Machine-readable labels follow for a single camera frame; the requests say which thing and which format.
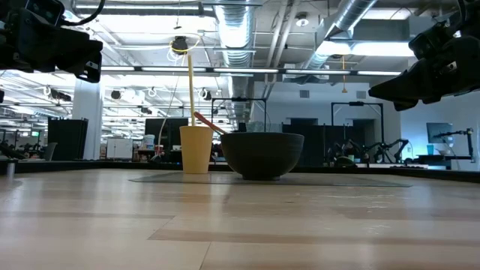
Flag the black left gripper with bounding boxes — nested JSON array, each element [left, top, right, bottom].
[[0, 7, 104, 83]]

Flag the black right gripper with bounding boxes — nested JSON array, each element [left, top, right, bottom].
[[368, 0, 480, 112]]

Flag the long yellow straw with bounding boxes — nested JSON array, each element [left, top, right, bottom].
[[187, 54, 197, 128]]

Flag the orange-handled silver fork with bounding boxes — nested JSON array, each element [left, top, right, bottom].
[[193, 111, 228, 135]]

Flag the grey background monitor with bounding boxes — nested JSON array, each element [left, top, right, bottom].
[[426, 122, 455, 145]]

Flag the white pillar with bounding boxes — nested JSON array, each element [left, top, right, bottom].
[[73, 78, 104, 161]]

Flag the black background robot arms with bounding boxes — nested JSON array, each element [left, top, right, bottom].
[[325, 138, 410, 167]]

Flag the black cabinet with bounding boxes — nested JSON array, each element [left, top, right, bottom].
[[47, 118, 89, 161]]

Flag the white cabinet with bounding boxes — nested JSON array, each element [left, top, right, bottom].
[[106, 137, 134, 161]]

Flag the black background monitors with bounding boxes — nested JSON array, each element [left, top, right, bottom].
[[145, 118, 190, 152]]

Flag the yellow plastic cup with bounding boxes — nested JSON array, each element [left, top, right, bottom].
[[178, 125, 215, 175]]

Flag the black bowl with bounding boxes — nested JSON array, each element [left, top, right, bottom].
[[220, 131, 305, 182]]

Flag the rig beam with light strips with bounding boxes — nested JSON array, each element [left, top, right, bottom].
[[100, 65, 403, 77]]

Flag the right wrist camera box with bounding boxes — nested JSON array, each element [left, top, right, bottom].
[[407, 21, 453, 60]]

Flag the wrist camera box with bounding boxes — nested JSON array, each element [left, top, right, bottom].
[[407, 21, 453, 60], [25, 0, 65, 24]]

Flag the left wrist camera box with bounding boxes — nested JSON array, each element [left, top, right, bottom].
[[25, 0, 65, 24]]

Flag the black background rig frame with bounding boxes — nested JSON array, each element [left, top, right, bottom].
[[330, 100, 385, 143], [211, 97, 268, 133]]

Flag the hanging yellow cord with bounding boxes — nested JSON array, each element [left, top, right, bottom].
[[340, 55, 349, 94]]

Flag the silver corrugated ceiling duct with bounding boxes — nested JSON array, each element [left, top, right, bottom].
[[213, 0, 257, 99], [299, 0, 378, 72]]

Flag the black overhead camera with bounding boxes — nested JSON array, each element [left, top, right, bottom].
[[171, 35, 189, 56]]

